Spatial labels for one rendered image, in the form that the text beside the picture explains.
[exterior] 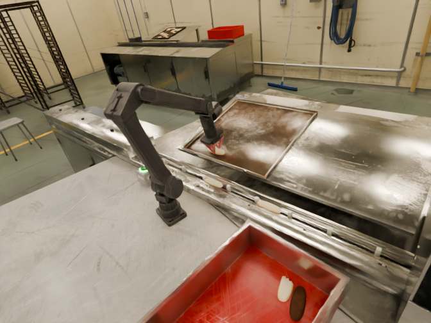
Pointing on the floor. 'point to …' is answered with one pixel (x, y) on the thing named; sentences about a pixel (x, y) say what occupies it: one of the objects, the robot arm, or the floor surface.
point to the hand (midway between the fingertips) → (216, 149)
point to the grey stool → (13, 126)
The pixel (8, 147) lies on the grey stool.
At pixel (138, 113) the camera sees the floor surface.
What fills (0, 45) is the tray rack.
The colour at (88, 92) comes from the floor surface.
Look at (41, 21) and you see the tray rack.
